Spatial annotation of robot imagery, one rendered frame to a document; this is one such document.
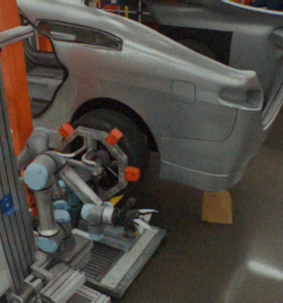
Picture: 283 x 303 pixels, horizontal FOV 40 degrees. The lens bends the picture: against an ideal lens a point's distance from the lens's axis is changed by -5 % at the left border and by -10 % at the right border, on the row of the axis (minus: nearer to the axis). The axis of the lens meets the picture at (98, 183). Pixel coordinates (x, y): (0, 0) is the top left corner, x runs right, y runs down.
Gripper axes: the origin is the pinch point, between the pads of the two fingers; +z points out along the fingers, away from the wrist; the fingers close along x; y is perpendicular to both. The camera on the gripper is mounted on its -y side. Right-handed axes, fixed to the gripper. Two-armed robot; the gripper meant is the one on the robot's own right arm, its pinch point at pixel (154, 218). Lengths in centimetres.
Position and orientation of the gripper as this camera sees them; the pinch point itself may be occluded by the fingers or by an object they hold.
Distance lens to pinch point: 191.5
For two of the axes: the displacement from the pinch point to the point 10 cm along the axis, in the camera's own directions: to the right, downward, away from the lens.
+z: 9.4, 1.5, -3.0
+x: -3.4, 4.3, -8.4
